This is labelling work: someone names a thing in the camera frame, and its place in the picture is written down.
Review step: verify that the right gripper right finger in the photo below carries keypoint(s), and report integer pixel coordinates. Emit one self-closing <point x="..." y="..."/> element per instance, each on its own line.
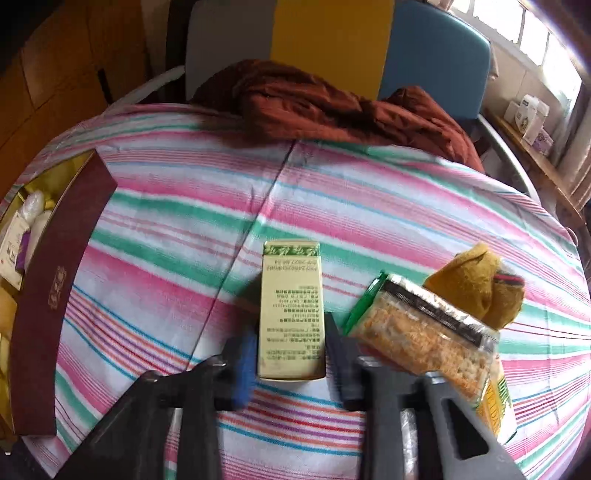
<point x="417" y="426"/>

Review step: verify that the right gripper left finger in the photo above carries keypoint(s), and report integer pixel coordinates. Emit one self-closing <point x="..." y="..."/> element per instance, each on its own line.
<point x="129" y="441"/>

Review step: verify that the green yellow medicine box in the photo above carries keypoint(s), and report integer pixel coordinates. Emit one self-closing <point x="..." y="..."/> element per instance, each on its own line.
<point x="292" y="313"/>

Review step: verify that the green Weidan snack packet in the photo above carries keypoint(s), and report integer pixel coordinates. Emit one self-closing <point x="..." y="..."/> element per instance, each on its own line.
<point x="496" y="407"/>

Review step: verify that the brown rice cracker packet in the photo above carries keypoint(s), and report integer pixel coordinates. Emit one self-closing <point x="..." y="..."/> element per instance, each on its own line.
<point x="421" y="332"/>

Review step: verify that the gold maroon gift box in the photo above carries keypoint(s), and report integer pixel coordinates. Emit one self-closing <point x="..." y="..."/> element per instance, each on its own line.
<point x="76" y="190"/>

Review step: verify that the mustard yellow sock ball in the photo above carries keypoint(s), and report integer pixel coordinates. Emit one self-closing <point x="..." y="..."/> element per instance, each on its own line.
<point x="478" y="282"/>

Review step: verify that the striped bed sheet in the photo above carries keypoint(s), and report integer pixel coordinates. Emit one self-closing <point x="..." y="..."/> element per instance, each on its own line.
<point x="170" y="267"/>

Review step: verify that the white purple carton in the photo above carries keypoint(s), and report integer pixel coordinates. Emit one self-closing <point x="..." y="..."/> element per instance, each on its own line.
<point x="11" y="250"/>

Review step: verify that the wooden bedside desk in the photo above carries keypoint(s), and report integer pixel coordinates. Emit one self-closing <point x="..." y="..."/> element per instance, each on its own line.
<point x="550" y="187"/>

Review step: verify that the pink patterned curtain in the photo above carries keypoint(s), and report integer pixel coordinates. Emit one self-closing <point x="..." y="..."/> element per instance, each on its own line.
<point x="574" y="163"/>

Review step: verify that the pink box on desk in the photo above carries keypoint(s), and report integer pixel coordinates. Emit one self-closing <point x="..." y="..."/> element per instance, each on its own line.
<point x="543" y="142"/>

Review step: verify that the white box on desk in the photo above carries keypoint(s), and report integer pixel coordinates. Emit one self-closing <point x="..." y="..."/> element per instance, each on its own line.
<point x="528" y="116"/>

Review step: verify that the rust red blanket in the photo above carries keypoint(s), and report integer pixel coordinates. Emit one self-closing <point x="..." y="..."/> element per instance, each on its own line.
<point x="281" y="102"/>

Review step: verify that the grey yellow blue headboard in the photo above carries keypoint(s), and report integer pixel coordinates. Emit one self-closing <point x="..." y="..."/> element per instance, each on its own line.
<point x="371" y="48"/>

